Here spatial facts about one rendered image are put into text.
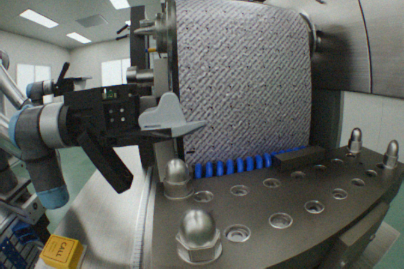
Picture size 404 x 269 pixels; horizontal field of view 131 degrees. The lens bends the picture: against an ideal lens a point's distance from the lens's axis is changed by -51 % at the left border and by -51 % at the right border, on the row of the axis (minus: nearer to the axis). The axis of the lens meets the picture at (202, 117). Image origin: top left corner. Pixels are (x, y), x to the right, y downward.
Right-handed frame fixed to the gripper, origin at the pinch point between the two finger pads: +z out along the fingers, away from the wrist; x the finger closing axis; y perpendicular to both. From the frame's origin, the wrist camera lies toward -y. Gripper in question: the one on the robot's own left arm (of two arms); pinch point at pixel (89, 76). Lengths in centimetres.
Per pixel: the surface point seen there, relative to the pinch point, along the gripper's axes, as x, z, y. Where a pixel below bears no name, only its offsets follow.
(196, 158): 72, 15, 10
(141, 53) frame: 34.1, 17.4, -7.5
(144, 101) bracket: 61, 10, 2
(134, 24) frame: 31.7, 15.2, -17.9
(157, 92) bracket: 62, 13, 1
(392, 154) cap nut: 98, 34, 5
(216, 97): 72, 18, 0
